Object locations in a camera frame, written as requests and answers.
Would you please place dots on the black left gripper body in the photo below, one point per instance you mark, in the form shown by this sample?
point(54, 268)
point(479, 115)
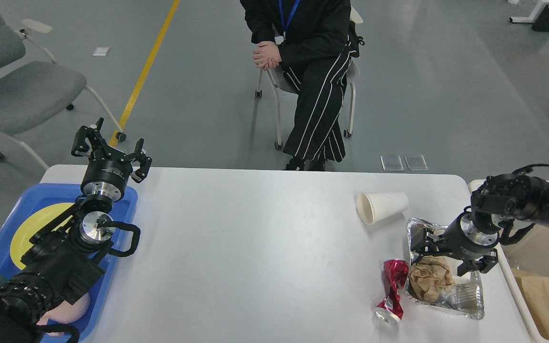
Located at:
point(105, 177)

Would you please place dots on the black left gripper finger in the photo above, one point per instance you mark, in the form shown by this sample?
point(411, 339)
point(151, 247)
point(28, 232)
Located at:
point(89, 143)
point(140, 156)

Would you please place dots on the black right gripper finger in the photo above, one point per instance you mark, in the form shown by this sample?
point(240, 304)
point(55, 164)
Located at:
point(482, 265)
point(424, 243)

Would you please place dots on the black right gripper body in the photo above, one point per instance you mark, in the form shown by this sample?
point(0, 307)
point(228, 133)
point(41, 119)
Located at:
point(463, 240)

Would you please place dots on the brown paper ball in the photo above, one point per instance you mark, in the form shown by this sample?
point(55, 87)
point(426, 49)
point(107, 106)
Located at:
point(430, 277)

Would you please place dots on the crushed red can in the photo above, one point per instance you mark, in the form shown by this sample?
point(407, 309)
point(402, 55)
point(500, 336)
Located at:
point(395, 273)

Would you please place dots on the foil wrapper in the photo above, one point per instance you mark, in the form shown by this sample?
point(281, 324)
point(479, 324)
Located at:
point(464, 297)

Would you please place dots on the brown paper bag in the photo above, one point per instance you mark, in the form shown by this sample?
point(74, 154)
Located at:
point(535, 291)

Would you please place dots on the yellow plastic plate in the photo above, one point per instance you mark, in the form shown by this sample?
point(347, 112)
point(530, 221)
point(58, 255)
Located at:
point(20, 243)

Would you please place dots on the pink plastic mug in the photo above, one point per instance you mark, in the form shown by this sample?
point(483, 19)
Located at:
point(67, 313)

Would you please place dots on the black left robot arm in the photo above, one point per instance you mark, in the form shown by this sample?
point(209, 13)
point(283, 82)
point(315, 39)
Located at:
point(63, 262)

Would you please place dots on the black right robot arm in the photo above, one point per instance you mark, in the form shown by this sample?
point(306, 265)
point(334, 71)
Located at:
point(502, 210)

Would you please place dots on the beige plastic bin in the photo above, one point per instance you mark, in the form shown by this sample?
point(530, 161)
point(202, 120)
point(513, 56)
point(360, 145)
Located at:
point(531, 254)

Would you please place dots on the white paper cup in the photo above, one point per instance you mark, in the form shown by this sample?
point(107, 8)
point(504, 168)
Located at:
point(376, 206)

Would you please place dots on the grey office chair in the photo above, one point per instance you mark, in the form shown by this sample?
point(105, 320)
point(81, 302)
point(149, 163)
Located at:
point(35, 92)

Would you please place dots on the blue plastic tray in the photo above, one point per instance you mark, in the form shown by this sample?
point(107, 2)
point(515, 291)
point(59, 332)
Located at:
point(42, 195)

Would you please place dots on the white chair under person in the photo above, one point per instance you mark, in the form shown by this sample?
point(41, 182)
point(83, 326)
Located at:
point(278, 83)

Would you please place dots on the person in black tracksuit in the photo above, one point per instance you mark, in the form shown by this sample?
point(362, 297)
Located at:
point(310, 41)

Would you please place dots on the white desk base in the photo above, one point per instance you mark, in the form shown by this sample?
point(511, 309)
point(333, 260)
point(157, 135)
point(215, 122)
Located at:
point(538, 18)

